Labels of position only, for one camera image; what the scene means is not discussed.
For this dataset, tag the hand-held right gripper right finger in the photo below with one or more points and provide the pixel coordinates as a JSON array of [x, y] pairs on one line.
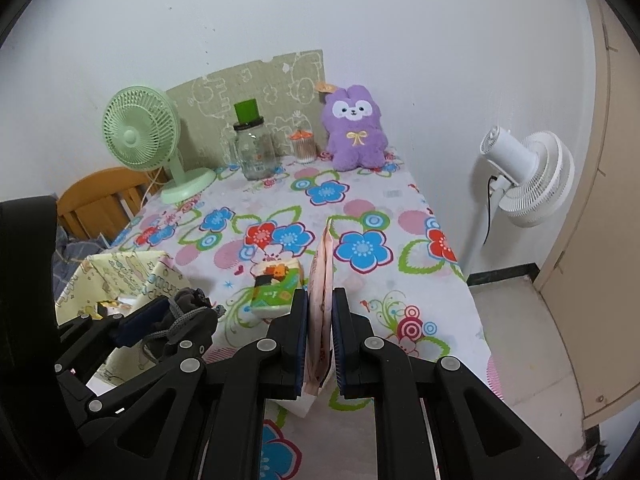
[[336, 355]]

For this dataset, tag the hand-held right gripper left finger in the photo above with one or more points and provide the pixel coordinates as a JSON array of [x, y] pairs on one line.
[[301, 355]]

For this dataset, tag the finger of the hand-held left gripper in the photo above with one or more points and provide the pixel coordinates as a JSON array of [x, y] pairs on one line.
[[142, 321], [187, 342]]

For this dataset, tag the yellow patterned box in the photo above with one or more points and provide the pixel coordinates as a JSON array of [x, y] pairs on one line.
[[130, 275]]

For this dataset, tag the green tissue pack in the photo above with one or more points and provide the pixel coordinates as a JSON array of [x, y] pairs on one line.
[[275, 285]]

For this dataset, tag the pink packet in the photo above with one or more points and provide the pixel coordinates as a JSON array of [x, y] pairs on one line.
[[320, 280]]

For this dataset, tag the blue plaid blanket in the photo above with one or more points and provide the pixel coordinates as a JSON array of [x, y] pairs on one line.
[[75, 255]]

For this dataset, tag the green desk fan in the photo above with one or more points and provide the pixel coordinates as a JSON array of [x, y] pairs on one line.
[[135, 132]]

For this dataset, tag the glass jar with green lid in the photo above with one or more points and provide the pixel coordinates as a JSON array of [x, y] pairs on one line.
[[255, 155]]

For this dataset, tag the small jar with orange lid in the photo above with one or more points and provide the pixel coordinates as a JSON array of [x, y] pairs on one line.
[[304, 150]]

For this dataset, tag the purple plush bunny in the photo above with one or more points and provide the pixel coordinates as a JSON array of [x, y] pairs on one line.
[[355, 145]]

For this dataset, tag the green patterned board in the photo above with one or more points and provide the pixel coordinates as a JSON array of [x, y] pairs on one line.
[[225, 90]]

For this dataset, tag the white standing fan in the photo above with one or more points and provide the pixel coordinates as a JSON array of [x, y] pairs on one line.
[[540, 175]]

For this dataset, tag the beige door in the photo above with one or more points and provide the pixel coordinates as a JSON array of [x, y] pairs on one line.
[[605, 210]]

